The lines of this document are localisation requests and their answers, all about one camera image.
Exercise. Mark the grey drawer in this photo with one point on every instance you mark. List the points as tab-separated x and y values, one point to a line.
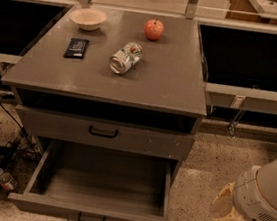
87	183
106	134

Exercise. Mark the dark snack bar packet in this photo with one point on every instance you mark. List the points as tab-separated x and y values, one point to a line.
76	48

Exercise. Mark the red apple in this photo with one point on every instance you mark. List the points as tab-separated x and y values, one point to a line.
153	29

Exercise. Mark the beige paper bowl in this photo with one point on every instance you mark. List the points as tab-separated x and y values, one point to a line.
88	19

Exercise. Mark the grey drawer cabinet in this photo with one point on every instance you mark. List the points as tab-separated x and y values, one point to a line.
164	90

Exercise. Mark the grey top drawer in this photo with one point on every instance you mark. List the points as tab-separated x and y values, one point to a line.
106	134

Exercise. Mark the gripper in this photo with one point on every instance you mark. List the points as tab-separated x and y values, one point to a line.
248	197

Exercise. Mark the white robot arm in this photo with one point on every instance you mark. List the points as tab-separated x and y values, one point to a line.
252	197

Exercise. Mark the plastic bottle on floor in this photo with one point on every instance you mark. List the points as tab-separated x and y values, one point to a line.
7	180

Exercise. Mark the wooden furniture behind glass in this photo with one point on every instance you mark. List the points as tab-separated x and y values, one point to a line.
262	11

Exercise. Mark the silver green soda can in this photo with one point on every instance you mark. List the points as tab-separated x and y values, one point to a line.
125	58

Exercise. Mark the metal bracket under shelf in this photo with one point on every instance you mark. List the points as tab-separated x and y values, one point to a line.
236	105

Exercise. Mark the black power strip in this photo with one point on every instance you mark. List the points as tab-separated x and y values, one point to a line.
9	154

